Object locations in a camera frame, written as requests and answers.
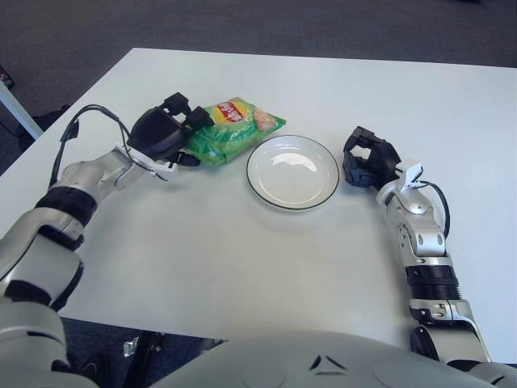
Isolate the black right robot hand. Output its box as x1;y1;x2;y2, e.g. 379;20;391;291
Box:
342;125;401;188

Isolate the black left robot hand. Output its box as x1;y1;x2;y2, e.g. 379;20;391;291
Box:
127;92;215;167

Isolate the green potato chips bag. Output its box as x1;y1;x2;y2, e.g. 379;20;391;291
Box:
185;95;288;167

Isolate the white plate with black rim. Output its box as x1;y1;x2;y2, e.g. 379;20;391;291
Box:
246;135;340;212

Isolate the white desk leg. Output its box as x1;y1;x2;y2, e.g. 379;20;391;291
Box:
0;82;44;138

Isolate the small black floor object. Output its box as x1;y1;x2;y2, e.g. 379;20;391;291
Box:
0;62;17;90

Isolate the grey robot torso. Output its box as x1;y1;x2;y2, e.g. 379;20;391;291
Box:
149;330;517;388

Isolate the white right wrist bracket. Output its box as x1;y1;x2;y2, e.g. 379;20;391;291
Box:
395;162;424;191

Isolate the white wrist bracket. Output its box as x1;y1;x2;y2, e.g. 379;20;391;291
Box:
115;143;179;182
395;162;424;191

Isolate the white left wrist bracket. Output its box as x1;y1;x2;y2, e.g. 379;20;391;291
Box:
115;143;179;182

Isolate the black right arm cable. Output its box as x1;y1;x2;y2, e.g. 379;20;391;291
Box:
419;180;452;235

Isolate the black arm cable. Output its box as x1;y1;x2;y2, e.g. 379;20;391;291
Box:
48;103;170;191
419;180;452;235

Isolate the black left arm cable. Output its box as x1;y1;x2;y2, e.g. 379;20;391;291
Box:
48;103;170;191

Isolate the shiny metal bracket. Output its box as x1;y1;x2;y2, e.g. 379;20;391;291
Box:
123;335;141;359

